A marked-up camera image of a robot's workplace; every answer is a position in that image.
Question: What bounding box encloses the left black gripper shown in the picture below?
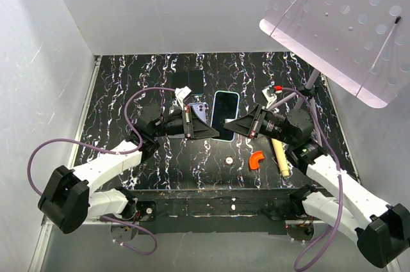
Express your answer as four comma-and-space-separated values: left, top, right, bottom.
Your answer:
152, 106, 220, 141

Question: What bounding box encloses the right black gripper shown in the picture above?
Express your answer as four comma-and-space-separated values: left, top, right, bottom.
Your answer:
224, 103, 295, 146

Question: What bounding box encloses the lilac phone case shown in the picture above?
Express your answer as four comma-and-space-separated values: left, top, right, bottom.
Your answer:
189, 102, 207, 123

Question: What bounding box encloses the phone with teal case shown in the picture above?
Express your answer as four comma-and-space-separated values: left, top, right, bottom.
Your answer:
211, 90, 240, 142

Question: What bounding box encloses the black smartphone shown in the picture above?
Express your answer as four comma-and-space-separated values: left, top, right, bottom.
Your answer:
188, 70, 204, 95

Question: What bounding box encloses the clear magsafe phone case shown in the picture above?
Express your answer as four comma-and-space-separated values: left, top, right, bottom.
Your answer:
168, 106, 185, 139

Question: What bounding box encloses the dark phone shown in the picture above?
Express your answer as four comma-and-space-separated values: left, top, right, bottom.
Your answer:
171, 71, 189, 89

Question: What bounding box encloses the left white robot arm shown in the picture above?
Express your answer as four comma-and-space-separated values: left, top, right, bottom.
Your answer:
38, 104, 219, 234

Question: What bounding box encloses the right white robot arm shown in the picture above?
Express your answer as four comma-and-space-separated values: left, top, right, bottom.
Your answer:
224, 105, 409, 268

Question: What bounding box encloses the orange elbow pipe piece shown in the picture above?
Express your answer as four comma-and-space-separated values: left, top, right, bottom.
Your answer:
249, 150, 265, 171

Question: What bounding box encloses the small round white cap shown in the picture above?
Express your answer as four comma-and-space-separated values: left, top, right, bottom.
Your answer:
225, 157, 234, 165

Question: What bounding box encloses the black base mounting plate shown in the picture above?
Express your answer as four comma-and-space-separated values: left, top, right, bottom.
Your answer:
128, 189, 314, 240

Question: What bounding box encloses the white perforated music stand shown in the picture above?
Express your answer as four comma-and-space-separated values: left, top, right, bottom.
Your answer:
259, 0, 409, 114

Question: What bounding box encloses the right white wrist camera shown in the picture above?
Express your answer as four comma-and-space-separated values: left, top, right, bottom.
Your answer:
262, 85, 282, 111

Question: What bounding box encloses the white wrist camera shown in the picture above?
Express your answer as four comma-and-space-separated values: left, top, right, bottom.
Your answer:
174, 86, 192, 109
262, 85, 282, 111

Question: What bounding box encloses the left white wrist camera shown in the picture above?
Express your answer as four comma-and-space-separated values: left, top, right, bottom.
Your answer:
174, 86, 192, 109

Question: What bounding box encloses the wooden recorder flute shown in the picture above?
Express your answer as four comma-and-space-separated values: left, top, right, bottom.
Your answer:
272, 139, 291, 178

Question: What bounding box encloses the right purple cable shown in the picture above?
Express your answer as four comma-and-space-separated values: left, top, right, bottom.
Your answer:
281, 88, 344, 271

